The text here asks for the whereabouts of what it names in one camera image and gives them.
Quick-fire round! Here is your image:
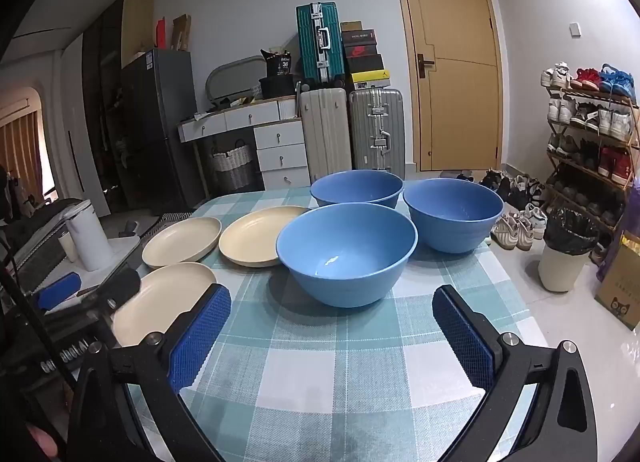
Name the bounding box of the white grey side table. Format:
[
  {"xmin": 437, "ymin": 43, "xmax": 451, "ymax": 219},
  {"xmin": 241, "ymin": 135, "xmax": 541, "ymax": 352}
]
[{"xmin": 0, "ymin": 198, "xmax": 142, "ymax": 323}]

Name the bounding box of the dark tall cabinet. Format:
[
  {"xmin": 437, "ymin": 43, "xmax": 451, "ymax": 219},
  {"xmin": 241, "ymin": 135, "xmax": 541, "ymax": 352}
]
[{"xmin": 82, "ymin": 0, "xmax": 153, "ymax": 215}]

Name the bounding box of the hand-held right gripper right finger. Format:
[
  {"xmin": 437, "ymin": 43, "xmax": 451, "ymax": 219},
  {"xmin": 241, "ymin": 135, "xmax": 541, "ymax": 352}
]
[{"xmin": 432, "ymin": 285, "xmax": 598, "ymax": 462}]

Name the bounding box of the cream round plate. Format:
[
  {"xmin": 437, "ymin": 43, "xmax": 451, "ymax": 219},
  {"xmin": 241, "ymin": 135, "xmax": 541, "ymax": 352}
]
[
  {"xmin": 218, "ymin": 205, "xmax": 313, "ymax": 268},
  {"xmin": 111, "ymin": 262, "xmax": 218, "ymax": 349},
  {"xmin": 141, "ymin": 216, "xmax": 222, "ymax": 269}
]

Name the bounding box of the wooden shoe rack with shoes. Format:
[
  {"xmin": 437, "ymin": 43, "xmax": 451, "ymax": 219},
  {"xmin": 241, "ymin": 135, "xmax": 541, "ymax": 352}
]
[{"xmin": 540, "ymin": 62, "xmax": 640, "ymax": 238}]

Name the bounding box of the tan wooden door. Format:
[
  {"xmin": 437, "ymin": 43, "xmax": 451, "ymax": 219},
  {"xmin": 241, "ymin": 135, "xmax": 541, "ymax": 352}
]
[{"xmin": 390, "ymin": 0, "xmax": 503, "ymax": 174}]

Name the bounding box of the teal hard suitcase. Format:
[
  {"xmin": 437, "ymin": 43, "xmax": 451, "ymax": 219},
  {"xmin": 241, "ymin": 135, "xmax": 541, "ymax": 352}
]
[{"xmin": 295, "ymin": 2, "xmax": 346, "ymax": 88}]

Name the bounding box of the yellow black shoe box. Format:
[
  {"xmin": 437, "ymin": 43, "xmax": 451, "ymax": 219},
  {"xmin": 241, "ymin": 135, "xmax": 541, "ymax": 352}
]
[{"xmin": 350, "ymin": 72, "xmax": 387, "ymax": 90}]

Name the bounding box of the blue plastic bowl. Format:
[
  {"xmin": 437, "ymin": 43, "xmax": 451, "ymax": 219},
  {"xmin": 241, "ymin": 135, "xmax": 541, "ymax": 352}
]
[
  {"xmin": 276, "ymin": 202, "xmax": 418, "ymax": 308},
  {"xmin": 403, "ymin": 178, "xmax": 505, "ymax": 254},
  {"xmin": 310, "ymin": 170, "xmax": 405, "ymax": 210}
]

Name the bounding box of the brown curtain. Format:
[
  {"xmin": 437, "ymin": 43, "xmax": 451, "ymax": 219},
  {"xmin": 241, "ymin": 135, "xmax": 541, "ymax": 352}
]
[{"xmin": 0, "ymin": 112, "xmax": 46, "ymax": 203}]

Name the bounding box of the teal checkered tablecloth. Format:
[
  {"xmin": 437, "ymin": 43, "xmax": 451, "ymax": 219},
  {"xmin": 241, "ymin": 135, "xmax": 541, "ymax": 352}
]
[{"xmin": 112, "ymin": 179, "xmax": 551, "ymax": 462}]

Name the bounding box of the flat cardboard piece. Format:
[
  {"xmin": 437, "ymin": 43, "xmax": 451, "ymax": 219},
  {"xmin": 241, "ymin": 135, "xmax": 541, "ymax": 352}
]
[{"xmin": 172, "ymin": 14, "xmax": 192, "ymax": 52}]

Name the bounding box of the silver hard suitcase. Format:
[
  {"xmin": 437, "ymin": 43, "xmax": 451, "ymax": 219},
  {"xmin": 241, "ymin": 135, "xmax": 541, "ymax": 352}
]
[{"xmin": 348, "ymin": 88, "xmax": 406, "ymax": 178}]

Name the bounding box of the beige hard suitcase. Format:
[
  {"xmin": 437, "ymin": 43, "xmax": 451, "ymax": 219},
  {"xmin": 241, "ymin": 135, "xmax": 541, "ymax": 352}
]
[{"xmin": 298, "ymin": 87, "xmax": 354, "ymax": 185}]

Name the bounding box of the white cup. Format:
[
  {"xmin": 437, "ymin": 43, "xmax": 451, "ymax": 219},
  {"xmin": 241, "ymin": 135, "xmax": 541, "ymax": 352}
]
[{"xmin": 57, "ymin": 231, "xmax": 79, "ymax": 263}]

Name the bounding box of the white desk with drawers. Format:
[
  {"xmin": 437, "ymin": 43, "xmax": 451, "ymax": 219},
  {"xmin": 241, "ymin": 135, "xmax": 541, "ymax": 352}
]
[{"xmin": 178, "ymin": 97, "xmax": 312, "ymax": 190}]

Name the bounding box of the purple bag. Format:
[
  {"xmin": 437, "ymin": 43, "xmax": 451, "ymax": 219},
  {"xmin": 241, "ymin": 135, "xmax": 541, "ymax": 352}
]
[{"xmin": 597, "ymin": 182, "xmax": 640, "ymax": 283}]

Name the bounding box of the black bag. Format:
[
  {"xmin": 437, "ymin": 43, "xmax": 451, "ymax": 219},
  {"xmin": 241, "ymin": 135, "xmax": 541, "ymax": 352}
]
[{"xmin": 259, "ymin": 48, "xmax": 297, "ymax": 99}]

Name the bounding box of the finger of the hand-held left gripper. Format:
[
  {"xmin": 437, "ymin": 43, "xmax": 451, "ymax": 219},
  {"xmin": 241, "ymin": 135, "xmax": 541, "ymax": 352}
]
[
  {"xmin": 37, "ymin": 274, "xmax": 83, "ymax": 313},
  {"xmin": 80, "ymin": 268, "xmax": 142, "ymax": 317}
]

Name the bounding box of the oval framed mirror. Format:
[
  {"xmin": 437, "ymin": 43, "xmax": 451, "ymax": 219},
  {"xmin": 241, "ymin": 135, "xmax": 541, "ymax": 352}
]
[{"xmin": 206, "ymin": 55, "xmax": 268, "ymax": 103}]

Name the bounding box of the black braided cable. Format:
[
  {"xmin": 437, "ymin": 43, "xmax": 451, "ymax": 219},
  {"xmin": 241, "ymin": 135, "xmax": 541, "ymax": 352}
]
[{"xmin": 0, "ymin": 234, "xmax": 76, "ymax": 388}]

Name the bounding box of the dark grey refrigerator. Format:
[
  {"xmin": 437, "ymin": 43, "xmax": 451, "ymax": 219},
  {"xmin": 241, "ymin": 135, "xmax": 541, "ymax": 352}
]
[{"xmin": 120, "ymin": 48, "xmax": 207, "ymax": 215}]

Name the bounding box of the white kettle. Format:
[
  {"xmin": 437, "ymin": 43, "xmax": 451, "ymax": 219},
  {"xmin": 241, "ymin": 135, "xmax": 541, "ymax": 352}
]
[{"xmin": 66, "ymin": 200, "xmax": 115, "ymax": 273}]

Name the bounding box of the woven laundry basket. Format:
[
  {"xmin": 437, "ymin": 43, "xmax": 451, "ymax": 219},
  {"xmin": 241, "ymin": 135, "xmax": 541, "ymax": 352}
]
[{"xmin": 210, "ymin": 139, "xmax": 256, "ymax": 193}]

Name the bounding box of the white trash bin black liner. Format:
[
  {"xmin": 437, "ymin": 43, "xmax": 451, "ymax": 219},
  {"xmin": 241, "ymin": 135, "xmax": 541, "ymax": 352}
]
[{"xmin": 538, "ymin": 207, "xmax": 601, "ymax": 293}]

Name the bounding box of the pile of loose shoes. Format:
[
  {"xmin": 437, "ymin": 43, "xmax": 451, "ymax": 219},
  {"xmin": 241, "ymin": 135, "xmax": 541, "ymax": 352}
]
[{"xmin": 440, "ymin": 169, "xmax": 548, "ymax": 250}]

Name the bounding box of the cardboard box with cat print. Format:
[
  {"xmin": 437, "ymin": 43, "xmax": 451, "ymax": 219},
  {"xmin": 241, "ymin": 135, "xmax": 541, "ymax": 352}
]
[{"xmin": 594, "ymin": 232, "xmax": 640, "ymax": 330}]

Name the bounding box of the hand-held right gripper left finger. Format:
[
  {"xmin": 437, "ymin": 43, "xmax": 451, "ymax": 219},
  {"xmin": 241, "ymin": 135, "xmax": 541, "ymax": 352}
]
[{"xmin": 66, "ymin": 283, "xmax": 232, "ymax": 462}]

